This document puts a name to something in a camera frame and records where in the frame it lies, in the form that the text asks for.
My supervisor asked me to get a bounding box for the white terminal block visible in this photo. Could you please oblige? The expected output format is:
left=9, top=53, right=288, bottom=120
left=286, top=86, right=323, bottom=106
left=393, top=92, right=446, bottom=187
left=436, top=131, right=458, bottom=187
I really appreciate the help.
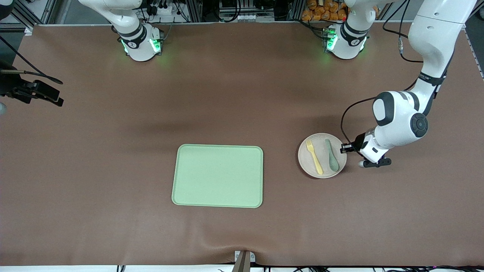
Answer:
left=219, top=13, right=275, bottom=22

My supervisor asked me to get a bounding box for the green plastic spoon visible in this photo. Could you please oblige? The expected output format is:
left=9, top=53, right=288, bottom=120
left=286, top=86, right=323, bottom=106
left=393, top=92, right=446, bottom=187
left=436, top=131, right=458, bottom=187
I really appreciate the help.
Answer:
left=324, top=139, right=340, bottom=172

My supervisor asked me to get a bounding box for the aluminium frame post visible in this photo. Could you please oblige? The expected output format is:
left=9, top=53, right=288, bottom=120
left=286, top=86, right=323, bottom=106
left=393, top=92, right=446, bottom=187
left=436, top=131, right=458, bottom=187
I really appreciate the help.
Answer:
left=185, top=0, right=203, bottom=22

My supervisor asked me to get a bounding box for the aluminium frame profile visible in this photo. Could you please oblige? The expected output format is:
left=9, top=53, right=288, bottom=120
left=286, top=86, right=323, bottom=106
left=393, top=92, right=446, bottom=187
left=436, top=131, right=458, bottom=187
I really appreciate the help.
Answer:
left=8, top=0, right=57, bottom=35

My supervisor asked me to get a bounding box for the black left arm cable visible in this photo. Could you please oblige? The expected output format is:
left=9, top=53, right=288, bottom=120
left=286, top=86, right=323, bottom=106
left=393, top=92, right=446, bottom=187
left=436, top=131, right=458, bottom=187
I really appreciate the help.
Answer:
left=340, top=0, right=424, bottom=146

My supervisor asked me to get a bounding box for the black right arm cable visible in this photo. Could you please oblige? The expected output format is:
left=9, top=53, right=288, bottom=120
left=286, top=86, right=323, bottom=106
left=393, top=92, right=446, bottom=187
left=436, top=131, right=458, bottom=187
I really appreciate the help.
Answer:
left=0, top=35, right=64, bottom=84

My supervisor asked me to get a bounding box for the yellow plastic fork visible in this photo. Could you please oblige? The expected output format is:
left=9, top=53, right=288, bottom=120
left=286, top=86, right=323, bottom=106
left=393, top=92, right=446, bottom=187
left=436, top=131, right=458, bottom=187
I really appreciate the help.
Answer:
left=306, top=140, right=324, bottom=175

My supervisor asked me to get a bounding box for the brown table mat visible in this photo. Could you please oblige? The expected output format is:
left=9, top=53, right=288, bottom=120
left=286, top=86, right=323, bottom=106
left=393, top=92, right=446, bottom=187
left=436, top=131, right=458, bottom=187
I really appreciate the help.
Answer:
left=0, top=21, right=484, bottom=267

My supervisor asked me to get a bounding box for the bag of orange buns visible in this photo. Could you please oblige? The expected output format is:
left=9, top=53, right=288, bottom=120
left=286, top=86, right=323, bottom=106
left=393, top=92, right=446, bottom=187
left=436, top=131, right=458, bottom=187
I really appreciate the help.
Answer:
left=301, top=0, right=347, bottom=22

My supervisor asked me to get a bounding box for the round beige plate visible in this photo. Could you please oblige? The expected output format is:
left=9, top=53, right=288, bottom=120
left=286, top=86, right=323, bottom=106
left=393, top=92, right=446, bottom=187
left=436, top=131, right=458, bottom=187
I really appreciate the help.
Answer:
left=298, top=133, right=347, bottom=179

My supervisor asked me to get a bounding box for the metal table edge bracket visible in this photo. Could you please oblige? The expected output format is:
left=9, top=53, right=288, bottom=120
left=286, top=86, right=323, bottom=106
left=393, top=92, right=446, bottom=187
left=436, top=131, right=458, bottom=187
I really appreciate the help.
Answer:
left=234, top=250, right=256, bottom=272

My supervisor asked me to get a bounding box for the light green rectangular tray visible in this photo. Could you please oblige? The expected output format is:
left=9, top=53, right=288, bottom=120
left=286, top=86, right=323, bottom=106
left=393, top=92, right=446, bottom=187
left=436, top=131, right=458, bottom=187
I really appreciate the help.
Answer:
left=171, top=144, right=264, bottom=209

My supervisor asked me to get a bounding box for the white power strip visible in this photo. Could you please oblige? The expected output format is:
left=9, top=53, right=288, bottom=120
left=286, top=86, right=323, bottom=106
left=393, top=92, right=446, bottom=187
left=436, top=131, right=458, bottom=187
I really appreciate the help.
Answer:
left=151, top=5, right=179, bottom=16

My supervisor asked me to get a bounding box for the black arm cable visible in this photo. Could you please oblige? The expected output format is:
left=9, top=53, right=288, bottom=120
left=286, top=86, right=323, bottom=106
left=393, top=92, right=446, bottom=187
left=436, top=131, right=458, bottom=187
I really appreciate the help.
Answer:
left=0, top=35, right=64, bottom=84
left=340, top=0, right=424, bottom=146

